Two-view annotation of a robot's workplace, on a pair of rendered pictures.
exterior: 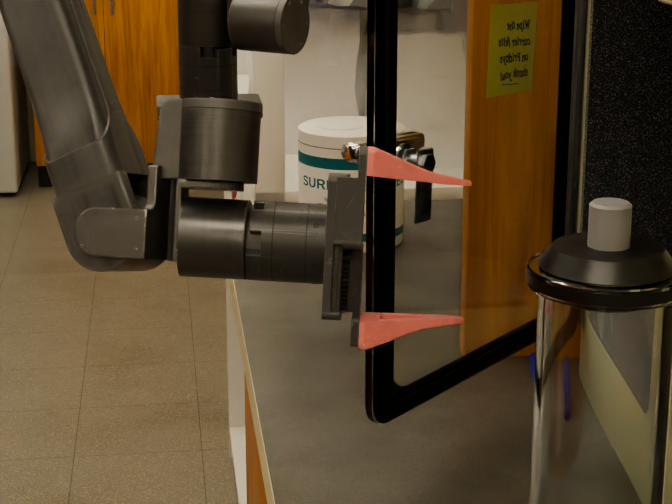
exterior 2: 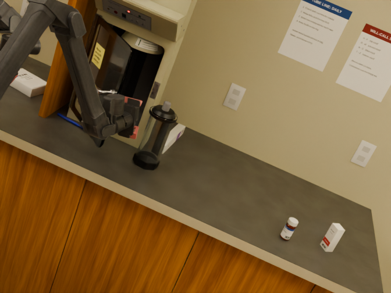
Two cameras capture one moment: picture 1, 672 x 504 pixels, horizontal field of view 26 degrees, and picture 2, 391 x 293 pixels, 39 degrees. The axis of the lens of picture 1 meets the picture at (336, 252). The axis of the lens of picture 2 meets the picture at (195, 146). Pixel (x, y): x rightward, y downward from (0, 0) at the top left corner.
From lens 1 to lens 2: 1.75 m
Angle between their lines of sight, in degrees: 74
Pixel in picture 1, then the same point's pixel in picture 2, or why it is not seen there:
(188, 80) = not seen: hidden behind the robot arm
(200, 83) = not seen: hidden behind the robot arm
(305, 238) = (131, 121)
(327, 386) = (41, 136)
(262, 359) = (13, 133)
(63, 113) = (95, 106)
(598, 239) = (167, 110)
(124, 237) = (111, 131)
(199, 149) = (120, 109)
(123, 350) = not seen: outside the picture
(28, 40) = (88, 90)
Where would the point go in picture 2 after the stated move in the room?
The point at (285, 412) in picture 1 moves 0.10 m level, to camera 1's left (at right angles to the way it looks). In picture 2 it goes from (49, 147) to (32, 157)
